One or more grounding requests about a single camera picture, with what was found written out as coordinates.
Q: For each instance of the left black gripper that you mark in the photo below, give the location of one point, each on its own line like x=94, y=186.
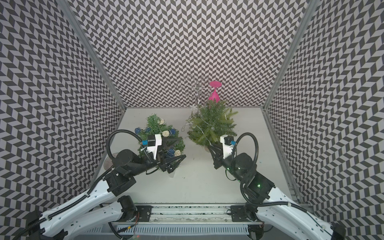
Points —
x=164, y=163

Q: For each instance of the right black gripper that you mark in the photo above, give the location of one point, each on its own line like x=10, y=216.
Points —
x=218, y=159

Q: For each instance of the dark green christmas tree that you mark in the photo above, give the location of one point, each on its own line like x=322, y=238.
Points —
x=162, y=135

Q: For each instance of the light green fern tree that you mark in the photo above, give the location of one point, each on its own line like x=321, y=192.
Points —
x=211, y=124

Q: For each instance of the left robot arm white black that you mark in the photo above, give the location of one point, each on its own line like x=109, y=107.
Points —
x=104, y=201

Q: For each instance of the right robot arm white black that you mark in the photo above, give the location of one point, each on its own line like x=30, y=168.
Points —
x=264, y=200

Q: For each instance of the pink glass bowl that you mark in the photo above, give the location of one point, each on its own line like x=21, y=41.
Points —
x=108, y=164

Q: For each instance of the chrome jewelry stand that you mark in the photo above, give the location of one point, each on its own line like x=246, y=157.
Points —
x=194, y=87

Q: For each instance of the pink hourglass ornament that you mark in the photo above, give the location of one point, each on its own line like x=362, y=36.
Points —
x=214, y=95

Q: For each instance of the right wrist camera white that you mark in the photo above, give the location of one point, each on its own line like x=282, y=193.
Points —
x=228, y=144

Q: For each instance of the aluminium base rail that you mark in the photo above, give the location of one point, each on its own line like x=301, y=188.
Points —
x=183, y=220

